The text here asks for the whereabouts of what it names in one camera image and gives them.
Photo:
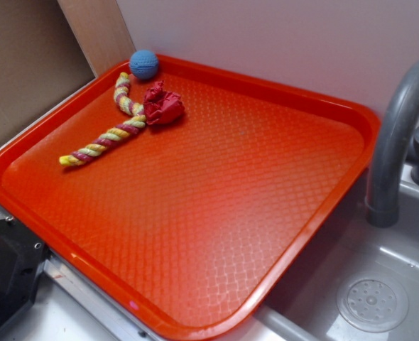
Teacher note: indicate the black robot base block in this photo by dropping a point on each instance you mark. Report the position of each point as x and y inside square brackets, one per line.
[22, 257]

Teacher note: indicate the orange plastic serving tray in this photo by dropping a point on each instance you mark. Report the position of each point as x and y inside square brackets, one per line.
[189, 225]

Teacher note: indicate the crumpled red paper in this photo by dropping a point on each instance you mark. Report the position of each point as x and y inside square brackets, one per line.
[161, 106]

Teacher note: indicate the blue rubber ball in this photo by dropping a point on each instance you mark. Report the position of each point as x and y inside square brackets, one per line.
[144, 64]

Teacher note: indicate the grey toy faucet spout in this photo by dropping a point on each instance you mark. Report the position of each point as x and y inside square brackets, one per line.
[392, 146]

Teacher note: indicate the grey toy sink basin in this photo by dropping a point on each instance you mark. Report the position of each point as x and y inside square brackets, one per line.
[302, 305]

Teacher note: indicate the light wooden board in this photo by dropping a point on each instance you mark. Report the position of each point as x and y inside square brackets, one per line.
[101, 32]

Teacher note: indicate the brown cardboard panel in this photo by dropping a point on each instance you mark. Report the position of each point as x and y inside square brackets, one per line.
[41, 63]

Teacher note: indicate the round sink drain cover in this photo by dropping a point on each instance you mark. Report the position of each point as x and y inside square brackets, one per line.
[372, 302]

